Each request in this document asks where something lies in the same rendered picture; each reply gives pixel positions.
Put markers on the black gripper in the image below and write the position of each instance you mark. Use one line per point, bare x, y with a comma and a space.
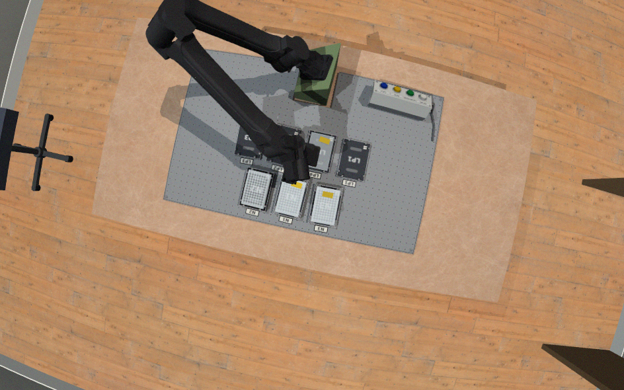
312, 154

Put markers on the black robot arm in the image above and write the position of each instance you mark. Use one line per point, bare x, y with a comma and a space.
271, 140

